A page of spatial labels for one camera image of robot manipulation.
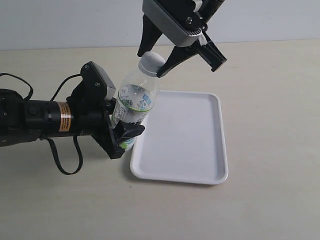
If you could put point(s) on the clear plastic drink bottle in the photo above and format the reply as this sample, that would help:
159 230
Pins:
136 97

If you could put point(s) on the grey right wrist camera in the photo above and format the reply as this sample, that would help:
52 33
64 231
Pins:
178 20

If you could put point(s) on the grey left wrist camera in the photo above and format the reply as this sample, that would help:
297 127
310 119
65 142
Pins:
97 84

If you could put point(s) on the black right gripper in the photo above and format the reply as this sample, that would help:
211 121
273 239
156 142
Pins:
204 46

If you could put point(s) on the white rectangular plastic tray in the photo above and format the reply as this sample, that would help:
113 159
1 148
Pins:
183 140

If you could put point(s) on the white bottle cap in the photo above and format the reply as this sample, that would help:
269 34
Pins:
150 63

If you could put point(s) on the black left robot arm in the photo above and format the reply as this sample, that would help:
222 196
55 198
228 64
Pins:
24 121

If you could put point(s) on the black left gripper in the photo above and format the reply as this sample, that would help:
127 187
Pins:
91 118

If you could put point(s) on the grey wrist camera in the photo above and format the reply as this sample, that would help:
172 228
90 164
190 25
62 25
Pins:
178 20
97 84

